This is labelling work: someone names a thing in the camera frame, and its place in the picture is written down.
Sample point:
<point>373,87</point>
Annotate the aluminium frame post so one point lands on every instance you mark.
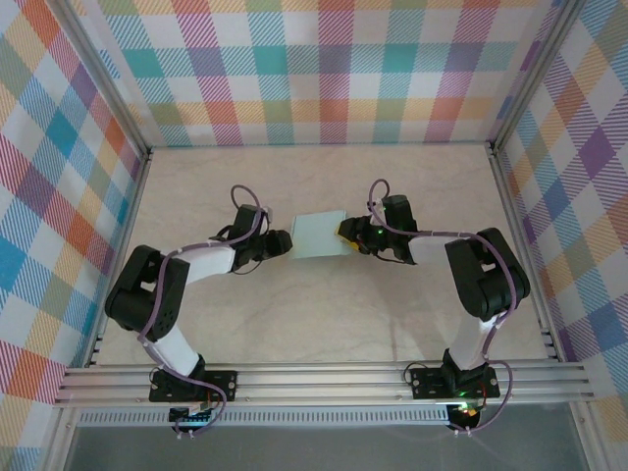
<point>535,73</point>
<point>98,73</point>

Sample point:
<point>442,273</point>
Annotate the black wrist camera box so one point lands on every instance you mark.
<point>352,228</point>
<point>278,243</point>

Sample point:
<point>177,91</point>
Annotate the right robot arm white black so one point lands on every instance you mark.
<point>490,275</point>

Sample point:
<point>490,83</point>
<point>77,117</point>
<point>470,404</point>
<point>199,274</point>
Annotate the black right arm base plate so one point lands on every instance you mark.
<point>427,380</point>

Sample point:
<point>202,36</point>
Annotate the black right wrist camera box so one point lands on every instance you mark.
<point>352,228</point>

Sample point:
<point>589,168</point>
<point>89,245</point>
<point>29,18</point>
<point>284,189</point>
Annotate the light teal paper box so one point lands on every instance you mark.
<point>316,235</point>

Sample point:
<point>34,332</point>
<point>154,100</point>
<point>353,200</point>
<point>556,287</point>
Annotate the aluminium table side rail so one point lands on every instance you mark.
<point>120,235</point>
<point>525,235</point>

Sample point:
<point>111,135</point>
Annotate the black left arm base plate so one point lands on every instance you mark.
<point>221,382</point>

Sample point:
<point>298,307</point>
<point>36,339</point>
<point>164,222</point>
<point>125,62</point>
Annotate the aluminium mounting rail beam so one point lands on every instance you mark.
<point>319,382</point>

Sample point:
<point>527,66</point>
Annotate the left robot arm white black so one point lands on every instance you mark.
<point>142,289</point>

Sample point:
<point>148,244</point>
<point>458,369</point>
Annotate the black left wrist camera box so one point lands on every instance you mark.
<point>278,243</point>

